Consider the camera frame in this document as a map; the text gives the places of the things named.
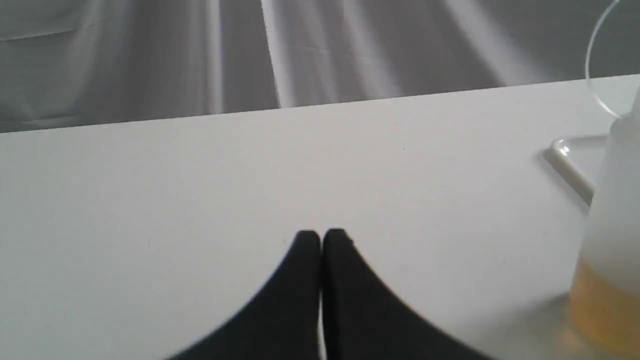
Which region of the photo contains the grey draped backdrop cloth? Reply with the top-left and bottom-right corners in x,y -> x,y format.
0,0 -> 611,133

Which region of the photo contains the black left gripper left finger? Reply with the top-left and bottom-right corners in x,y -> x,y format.
173,230 -> 322,360

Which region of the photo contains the translucent plastic squeeze bottle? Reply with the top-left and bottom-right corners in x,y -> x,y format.
569,0 -> 640,357

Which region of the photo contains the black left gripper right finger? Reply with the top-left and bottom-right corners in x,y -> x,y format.
322,228 -> 485,360

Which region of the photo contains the white rectangular plastic tray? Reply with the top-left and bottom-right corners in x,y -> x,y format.
543,134 -> 608,206

